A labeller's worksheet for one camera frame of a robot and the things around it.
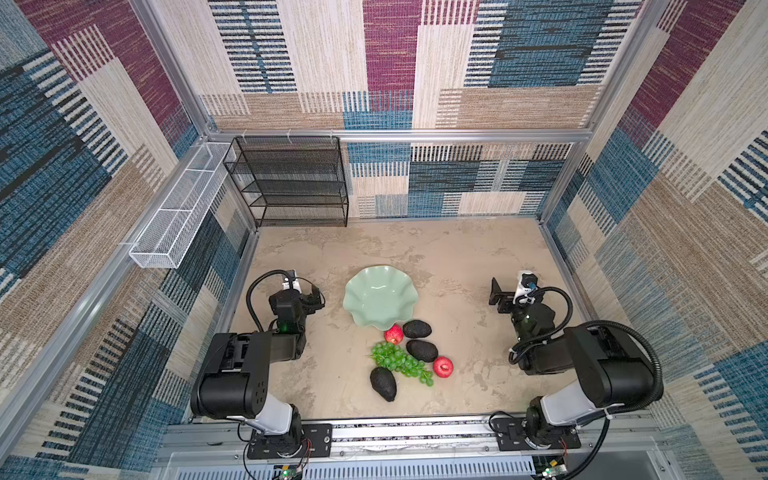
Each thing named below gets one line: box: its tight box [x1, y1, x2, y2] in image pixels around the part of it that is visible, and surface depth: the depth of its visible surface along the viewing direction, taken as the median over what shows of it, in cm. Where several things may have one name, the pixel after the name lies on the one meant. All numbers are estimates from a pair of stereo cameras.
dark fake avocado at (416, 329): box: [402, 320, 432, 338], surface depth 90 cm
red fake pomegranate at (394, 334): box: [384, 323, 405, 345], surface depth 89 cm
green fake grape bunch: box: [370, 342, 435, 387], surface depth 84 cm
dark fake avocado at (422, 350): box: [406, 340, 438, 363], surface depth 85 cm
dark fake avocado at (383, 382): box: [370, 367, 397, 403], surface depth 80 cm
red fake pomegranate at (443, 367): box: [433, 356, 454, 379], surface depth 83 cm
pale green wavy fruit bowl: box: [343, 265, 419, 331], surface depth 99 cm
